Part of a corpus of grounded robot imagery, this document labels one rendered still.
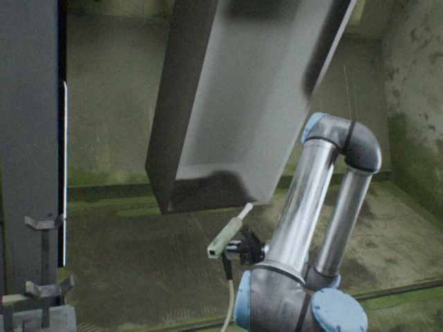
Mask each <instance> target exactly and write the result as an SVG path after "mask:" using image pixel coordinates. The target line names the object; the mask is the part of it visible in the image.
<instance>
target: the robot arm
mask: <svg viewBox="0 0 443 332"><path fill-rule="evenodd" d="M301 142H302V143H303V144H304V146H303V151H302V154H301V156H300V160H299V162H298V165H297V168H296V172H295V174H294V177H293V180H292V182H291V186H290V188H289V192H288V195H287V198H286V200H284V204H283V206H282V209H281V212H280V216H279V219H278V222H277V224H276V227H275V230H274V232H273V236H272V239H271V240H268V241H267V242H264V243H261V242H260V240H259V239H258V238H257V237H256V235H255V233H254V232H253V231H252V229H250V227H249V226H248V225H245V226H243V227H242V229H241V230H239V231H240V232H241V233H242V234H243V235H244V238H245V239H246V240H235V241H230V243H229V246H226V248H225V249H226V252H225V251H224V252H225V254H226V257H227V259H228V260H232V258H233V255H237V254H238V253H240V255H239V257H240V261H241V265H251V266H252V265H253V264H256V265H255V266H254V269H253V272H251V271H249V270H247V271H245V273H244V276H243V278H242V281H241V284H240V287H239V292H238V293H237V297H236V301H235V308H234V313H233V320H234V322H235V324H236V325H238V326H240V327H242V328H243V329H246V330H247V331H248V332H366V329H367V327H368V321H367V317H366V314H365V313H364V310H363V308H362V306H360V305H359V303H358V302H357V301H356V300H355V299H353V298H352V297H350V295H348V294H344V293H342V291H340V290H337V288H338V285H339V282H340V278H341V276H340V275H339V274H338V273H339V268H340V266H341V262H342V260H343V256H344V254H345V251H346V248H347V244H348V241H349V239H350V236H351V233H352V230H353V227H354V224H355V221H356V219H357V217H358V215H359V212H360V209H361V205H362V202H363V200H364V197H365V193H366V191H367V188H368V185H369V182H370V179H371V176H372V175H373V174H376V173H377V172H379V170H380V167H381V161H382V155H381V149H380V146H379V143H378V141H377V139H376V137H375V136H374V135H373V134H372V132H371V131H370V130H369V129H368V128H367V127H366V126H365V125H364V124H362V123H360V122H354V121H351V120H347V119H344V118H339V117H336V116H331V115H329V114H328V113H315V114H313V115H312V117H311V118H310V119H309V122H308V124H307V126H306V127H305V130H304V131H303V134H302V138H301ZM339 154H341V155H344V156H345V160H344V162H345V164H346V165H347V169H346V171H345V175H344V177H343V179H342V181H341V185H340V188H339V191H338V195H337V197H336V201H335V204H334V207H333V211H332V215H331V217H330V220H329V223H328V226H327V229H326V233H325V237H324V239H323V243H322V246H321V248H320V250H319V251H320V252H319V253H318V256H317V260H316V262H315V264H314V266H313V265H310V264H306V263H307V262H308V250H309V246H310V243H311V239H312V237H313V234H314V229H315V227H316V223H317V220H318V216H319V214H320V209H321V206H322V204H323V200H325V195H326V193H327V188H328V185H329V182H330V179H331V176H332V172H333V170H334V165H335V162H336V159H337V158H338V155H339ZM243 261H244V262H243ZM246 262H249V264H244V263H246ZM304 289H307V290H309V291H313V292H316V293H315V294H314V295H311V294H309V293H306V292H303V291H304Z"/></svg>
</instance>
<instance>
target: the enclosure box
mask: <svg viewBox="0 0 443 332"><path fill-rule="evenodd" d="M355 3H356V0H174V7H173V12H172V19H171V24H170V31H169V35H168V43H167V47H166V52H165V58H164V63H163V70H162V74H161V82H160V86H159V93H158V97H157V102H156V109H155V113H154V120H153V125H152V132H151V136H150V140H149V144H148V148H147V155H146V159H145V166H144V168H145V172H146V174H147V177H148V179H149V181H150V183H151V185H152V189H153V192H154V195H155V197H156V200H157V203H158V205H159V208H160V211H161V214H162V215H168V214H175V213H182V212H195V211H202V210H215V209H223V208H236V207H243V206H246V205H247V203H251V204H252V205H263V204H269V203H270V200H271V198H272V196H273V193H274V190H275V188H276V185H277V184H278V181H279V179H280V176H281V174H282V171H283V169H284V166H285V164H287V161H288V159H289V156H290V154H291V151H292V149H293V146H294V144H295V141H296V139H297V137H298V134H299V132H300V130H301V127H302V125H303V122H304V120H305V119H306V117H307V114H308V112H309V110H310V107H311V105H312V102H313V100H314V97H315V95H316V92H317V90H318V87H319V86H320V82H322V80H323V77H324V75H325V72H326V70H327V67H328V65H329V62H330V60H331V58H332V55H333V54H334V52H335V50H336V47H337V45H338V42H339V40H340V38H341V35H342V33H343V30H344V28H345V25H346V24H347V22H348V20H349V18H350V15H351V13H352V10H353V8H354V4H355Z"/></svg>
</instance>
